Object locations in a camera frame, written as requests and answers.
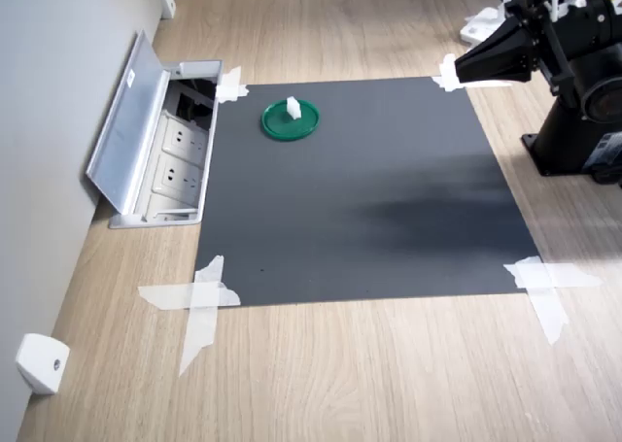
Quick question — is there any round green lid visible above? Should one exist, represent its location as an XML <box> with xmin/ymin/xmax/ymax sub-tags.
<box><xmin>260</xmin><ymin>98</ymin><xmax>322</xmax><ymax>144</ymax></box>

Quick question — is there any white masking tape patch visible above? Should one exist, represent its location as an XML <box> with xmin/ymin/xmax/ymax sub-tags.
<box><xmin>213</xmin><ymin>65</ymin><xmax>251</xmax><ymax>105</ymax></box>
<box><xmin>431</xmin><ymin>52</ymin><xmax>514</xmax><ymax>93</ymax></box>
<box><xmin>503</xmin><ymin>256</ymin><xmax>604</xmax><ymax>347</ymax></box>
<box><xmin>137</xmin><ymin>255</ymin><xmax>243</xmax><ymax>378</ymax></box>

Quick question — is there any dark grey mat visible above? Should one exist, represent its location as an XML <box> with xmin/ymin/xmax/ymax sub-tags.
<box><xmin>196</xmin><ymin>76</ymin><xmax>543</xmax><ymax>308</ymax></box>

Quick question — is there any white power socket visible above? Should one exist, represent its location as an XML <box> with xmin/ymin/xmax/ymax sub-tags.
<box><xmin>151</xmin><ymin>153</ymin><xmax>202</xmax><ymax>198</ymax></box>
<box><xmin>159</xmin><ymin>115</ymin><xmax>207</xmax><ymax>160</ymax></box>

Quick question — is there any grey partition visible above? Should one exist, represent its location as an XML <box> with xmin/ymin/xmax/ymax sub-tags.
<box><xmin>0</xmin><ymin>0</ymin><xmax>171</xmax><ymax>442</ymax></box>

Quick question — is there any white camera stand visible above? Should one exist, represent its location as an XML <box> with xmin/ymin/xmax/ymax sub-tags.
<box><xmin>459</xmin><ymin>0</ymin><xmax>520</xmax><ymax>46</ymax></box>

